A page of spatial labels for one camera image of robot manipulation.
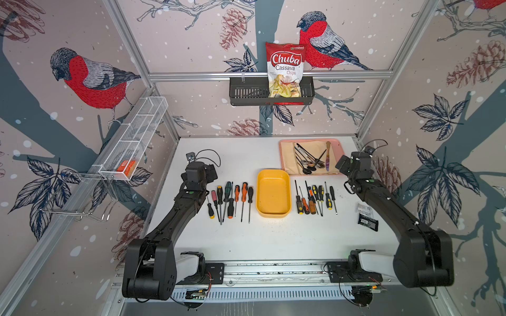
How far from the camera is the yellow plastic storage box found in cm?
89

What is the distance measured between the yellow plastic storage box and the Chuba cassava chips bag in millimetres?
395

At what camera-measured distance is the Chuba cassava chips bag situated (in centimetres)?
83

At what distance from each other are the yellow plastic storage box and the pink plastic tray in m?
0.05

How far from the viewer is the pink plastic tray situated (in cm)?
106

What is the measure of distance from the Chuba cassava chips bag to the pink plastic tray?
1.19ft
